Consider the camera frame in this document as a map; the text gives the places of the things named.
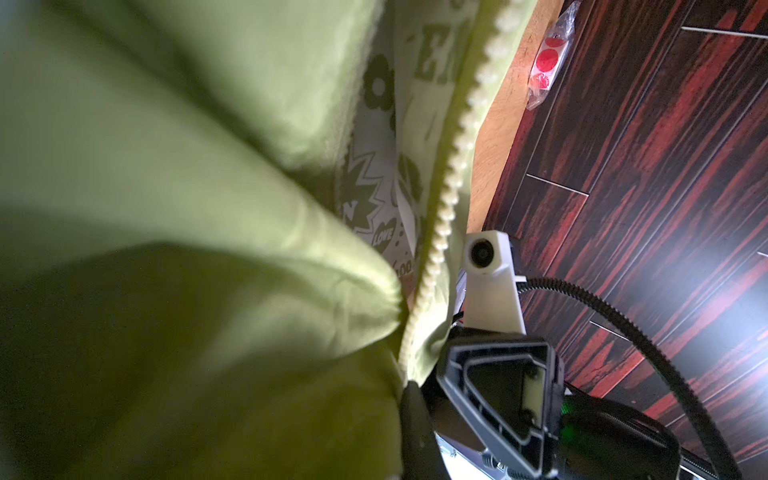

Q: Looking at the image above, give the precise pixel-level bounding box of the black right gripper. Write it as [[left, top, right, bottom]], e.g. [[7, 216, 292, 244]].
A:
[[436, 334, 681, 480]]

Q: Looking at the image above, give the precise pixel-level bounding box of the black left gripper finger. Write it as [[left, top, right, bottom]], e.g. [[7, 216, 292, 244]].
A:
[[399, 381, 450, 480]]

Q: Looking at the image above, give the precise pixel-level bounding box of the green jacket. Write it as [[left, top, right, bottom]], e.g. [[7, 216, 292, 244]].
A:
[[1, 1, 535, 479]]

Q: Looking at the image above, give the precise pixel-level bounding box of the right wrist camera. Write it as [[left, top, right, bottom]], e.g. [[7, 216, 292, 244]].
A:
[[463, 230, 526, 335]]

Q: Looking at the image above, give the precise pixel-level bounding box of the black corrugated cable conduit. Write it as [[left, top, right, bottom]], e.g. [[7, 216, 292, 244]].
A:
[[517, 277, 744, 480]]

